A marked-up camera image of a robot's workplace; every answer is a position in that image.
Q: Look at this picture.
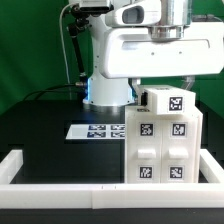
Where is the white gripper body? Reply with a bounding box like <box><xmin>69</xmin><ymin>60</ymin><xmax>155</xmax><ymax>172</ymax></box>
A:
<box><xmin>101</xmin><ymin>22</ymin><xmax>224</xmax><ymax>78</ymax></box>

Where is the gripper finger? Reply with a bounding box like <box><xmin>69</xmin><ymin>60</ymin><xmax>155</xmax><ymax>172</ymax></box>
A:
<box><xmin>182</xmin><ymin>76</ymin><xmax>195</xmax><ymax>90</ymax></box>
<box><xmin>130</xmin><ymin>78</ymin><xmax>146</xmax><ymax>104</ymax></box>

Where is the white cabinet top block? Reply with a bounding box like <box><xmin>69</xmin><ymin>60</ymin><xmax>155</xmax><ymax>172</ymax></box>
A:
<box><xmin>144</xmin><ymin>85</ymin><xmax>196</xmax><ymax>115</ymax></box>

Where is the white cabinet body box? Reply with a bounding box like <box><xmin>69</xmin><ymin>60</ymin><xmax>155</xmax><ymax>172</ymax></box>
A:
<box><xmin>125</xmin><ymin>106</ymin><xmax>203</xmax><ymax>183</ymax></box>

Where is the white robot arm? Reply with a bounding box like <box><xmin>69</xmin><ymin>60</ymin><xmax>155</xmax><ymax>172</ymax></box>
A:
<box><xmin>69</xmin><ymin>0</ymin><xmax>224</xmax><ymax>80</ymax></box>

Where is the white U-shaped fence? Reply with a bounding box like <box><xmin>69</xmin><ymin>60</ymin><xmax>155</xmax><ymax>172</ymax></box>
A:
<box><xmin>0</xmin><ymin>149</ymin><xmax>224</xmax><ymax>209</ymax></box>

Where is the white flat base plate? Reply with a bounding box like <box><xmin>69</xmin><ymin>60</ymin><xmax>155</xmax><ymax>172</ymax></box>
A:
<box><xmin>66</xmin><ymin>124</ymin><xmax>125</xmax><ymax>140</ymax></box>

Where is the black cable bundle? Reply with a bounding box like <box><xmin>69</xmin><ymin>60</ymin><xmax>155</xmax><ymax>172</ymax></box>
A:
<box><xmin>21</xmin><ymin>83</ymin><xmax>88</xmax><ymax>102</ymax></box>

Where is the white cable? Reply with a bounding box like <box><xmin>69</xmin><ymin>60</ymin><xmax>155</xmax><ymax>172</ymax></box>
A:
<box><xmin>58</xmin><ymin>3</ymin><xmax>81</xmax><ymax>85</ymax></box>

